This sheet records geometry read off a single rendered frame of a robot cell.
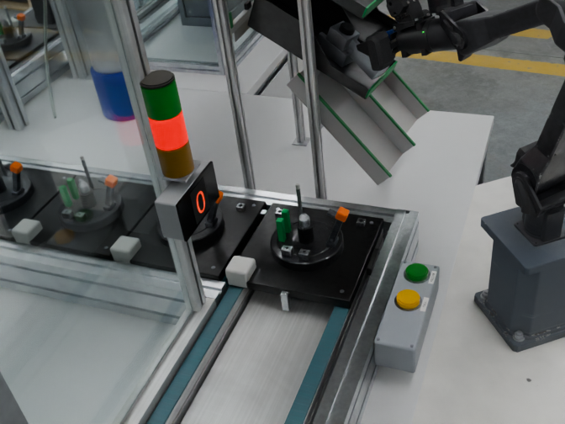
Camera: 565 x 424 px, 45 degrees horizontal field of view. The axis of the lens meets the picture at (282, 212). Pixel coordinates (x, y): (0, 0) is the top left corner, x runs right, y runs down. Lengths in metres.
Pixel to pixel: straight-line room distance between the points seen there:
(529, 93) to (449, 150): 2.12
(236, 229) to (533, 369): 0.61
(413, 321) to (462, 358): 0.13
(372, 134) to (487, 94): 2.39
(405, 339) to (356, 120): 0.53
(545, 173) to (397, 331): 0.35
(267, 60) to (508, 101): 1.79
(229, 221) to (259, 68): 0.94
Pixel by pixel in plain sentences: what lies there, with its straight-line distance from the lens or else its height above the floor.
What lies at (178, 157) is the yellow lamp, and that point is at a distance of 1.03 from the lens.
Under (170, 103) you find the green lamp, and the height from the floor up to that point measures 1.38.
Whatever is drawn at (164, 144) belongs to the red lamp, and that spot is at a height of 1.32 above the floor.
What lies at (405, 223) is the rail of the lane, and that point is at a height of 0.96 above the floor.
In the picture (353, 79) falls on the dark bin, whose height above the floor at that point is 1.22.
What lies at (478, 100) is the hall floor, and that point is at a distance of 3.80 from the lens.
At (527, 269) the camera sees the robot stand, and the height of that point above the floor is 1.06.
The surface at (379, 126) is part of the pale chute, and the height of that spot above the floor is 1.05.
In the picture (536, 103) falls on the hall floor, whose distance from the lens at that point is 3.80.
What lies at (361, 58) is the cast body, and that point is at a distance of 1.35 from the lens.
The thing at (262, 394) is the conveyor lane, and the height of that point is 0.92.
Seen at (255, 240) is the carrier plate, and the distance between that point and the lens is 1.36.
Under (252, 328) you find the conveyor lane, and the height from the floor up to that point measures 0.92.
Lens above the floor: 1.83
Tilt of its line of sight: 37 degrees down
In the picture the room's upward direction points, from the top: 8 degrees counter-clockwise
